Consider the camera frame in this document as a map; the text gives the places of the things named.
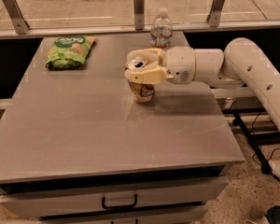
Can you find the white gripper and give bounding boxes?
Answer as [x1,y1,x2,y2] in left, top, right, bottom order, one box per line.
[124,47,195,85]

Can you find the orange soda can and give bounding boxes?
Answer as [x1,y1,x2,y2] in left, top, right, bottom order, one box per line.
[125,57,155,103]

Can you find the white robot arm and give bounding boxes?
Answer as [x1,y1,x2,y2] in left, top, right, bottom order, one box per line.
[124,37,280,132]

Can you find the clear plastic water bottle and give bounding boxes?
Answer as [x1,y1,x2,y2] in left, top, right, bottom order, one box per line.
[150,7,173,49]

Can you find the green snack bag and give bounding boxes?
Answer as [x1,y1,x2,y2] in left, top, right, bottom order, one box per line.
[45,35,95,70]

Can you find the grey cabinet with drawers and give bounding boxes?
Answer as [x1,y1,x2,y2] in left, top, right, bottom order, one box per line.
[0,34,244,224]

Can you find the black stand leg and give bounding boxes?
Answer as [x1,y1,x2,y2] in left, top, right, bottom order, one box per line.
[232,109,280,175]

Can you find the right metal railing bracket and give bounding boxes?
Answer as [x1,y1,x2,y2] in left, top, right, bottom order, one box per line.
[206,0,225,27]

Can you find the metal railing bracket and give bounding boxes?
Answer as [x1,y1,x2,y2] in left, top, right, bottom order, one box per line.
[206,0,225,27]
[133,0,145,30]
[2,0,30,35]

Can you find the middle metal railing bracket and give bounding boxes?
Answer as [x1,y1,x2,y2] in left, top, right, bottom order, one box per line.
[133,0,145,30]

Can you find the black floor cable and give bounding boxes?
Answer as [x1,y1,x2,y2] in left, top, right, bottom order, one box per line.
[246,0,269,21]

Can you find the black upper drawer handle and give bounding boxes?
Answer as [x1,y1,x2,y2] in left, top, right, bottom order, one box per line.
[101,194,138,210]

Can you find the black drawer handle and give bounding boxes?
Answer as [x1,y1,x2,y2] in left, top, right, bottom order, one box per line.
[101,194,138,210]
[110,217,139,224]

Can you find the left metal railing bracket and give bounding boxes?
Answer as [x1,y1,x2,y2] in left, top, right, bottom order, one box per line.
[2,0,30,35]

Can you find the black lower drawer handle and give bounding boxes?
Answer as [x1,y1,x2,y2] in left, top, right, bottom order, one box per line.
[110,217,139,224]

